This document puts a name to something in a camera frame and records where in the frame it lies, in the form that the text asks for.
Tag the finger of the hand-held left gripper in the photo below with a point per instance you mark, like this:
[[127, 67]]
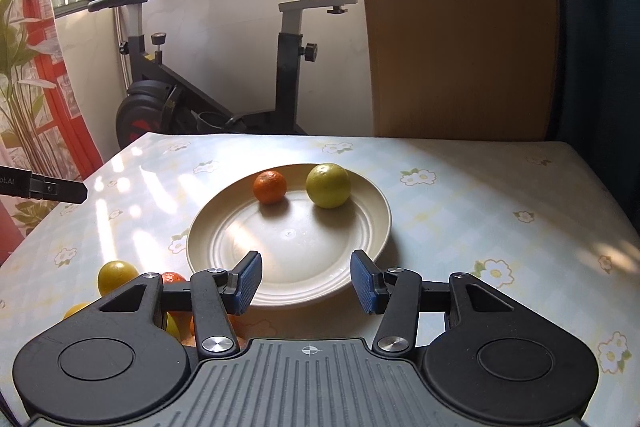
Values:
[[62, 191]]

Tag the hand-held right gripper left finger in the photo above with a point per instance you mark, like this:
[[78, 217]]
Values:
[[248, 283]]

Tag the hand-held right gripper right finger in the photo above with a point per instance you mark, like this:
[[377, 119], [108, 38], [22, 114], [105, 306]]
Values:
[[364, 283]]

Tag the cream round plate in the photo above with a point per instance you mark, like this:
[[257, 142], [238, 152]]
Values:
[[290, 247]]

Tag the orange tangerine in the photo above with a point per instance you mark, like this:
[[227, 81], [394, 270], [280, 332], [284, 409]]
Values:
[[173, 277], [270, 187]]

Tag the yellow lemon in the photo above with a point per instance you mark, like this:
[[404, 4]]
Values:
[[116, 276], [76, 309], [172, 325]]

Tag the large yellow-green citrus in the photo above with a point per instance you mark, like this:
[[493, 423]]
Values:
[[328, 186]]

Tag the floral tablecloth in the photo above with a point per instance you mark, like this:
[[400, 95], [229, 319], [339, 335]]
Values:
[[460, 217]]

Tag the red leaf-print curtain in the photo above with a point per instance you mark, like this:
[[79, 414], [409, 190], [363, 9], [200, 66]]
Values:
[[30, 57]]

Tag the black exercise bike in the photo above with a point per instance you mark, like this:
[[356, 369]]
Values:
[[285, 72]]

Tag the wooden board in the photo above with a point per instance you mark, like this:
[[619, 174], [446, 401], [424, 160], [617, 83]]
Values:
[[460, 22]]

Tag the dark blue cloth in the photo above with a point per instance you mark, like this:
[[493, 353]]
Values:
[[600, 32]]

